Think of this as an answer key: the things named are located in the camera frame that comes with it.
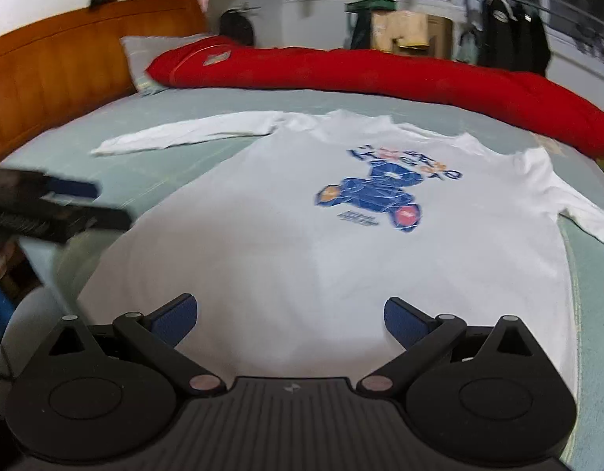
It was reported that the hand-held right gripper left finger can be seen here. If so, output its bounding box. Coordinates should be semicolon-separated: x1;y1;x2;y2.
37;294;227;398

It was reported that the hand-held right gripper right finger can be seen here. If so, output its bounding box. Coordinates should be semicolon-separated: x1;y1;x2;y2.
357;297;548;397

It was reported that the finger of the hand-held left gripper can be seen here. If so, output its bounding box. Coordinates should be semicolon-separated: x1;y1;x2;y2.
37;203;134;245
40;175;102;200

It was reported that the white bear print shirt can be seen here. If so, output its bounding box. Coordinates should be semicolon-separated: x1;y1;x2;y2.
79;108;604;393

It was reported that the bed with green plaid sheet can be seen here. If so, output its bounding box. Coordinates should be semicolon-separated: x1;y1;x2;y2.
0;86;604;471

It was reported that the wooden headboard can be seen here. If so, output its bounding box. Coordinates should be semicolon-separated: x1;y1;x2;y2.
0;0;209;165

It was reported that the grey plaid pillow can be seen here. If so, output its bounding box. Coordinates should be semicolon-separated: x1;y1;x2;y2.
120;33;212;96

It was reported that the black backpack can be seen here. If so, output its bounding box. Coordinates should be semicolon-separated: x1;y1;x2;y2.
218;7;256;47

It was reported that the red rolled quilt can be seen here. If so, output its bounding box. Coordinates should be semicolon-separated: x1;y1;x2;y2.
145;35;604;160

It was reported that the grey-green hanging garment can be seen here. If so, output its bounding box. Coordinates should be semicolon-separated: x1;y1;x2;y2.
459;24;482;64

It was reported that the cardboard box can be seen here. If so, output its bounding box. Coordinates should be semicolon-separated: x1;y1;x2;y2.
410;14;454;62

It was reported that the green frame stand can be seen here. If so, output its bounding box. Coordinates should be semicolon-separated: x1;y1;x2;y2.
344;0;398;52

